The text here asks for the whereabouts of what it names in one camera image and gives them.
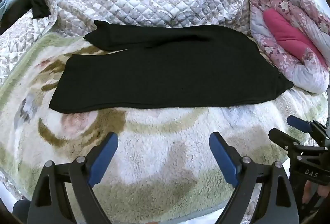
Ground person's dark clothing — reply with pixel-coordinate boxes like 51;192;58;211
12;199;31;224

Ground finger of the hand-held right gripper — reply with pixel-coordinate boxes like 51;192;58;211
287;115;330;147
268;128;328;160

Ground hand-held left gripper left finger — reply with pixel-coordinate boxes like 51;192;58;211
27;132;119;224

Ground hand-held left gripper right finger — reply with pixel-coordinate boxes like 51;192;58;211
209;132;299;224

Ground person's right hand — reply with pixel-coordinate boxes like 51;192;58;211
302;181;330;205

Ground pink floral comforter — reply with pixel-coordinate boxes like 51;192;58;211
249;0;330;94

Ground floral fleece blanket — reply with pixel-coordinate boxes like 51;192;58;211
0;31;329;224

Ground black pants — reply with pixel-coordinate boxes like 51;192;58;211
49;20;294;114

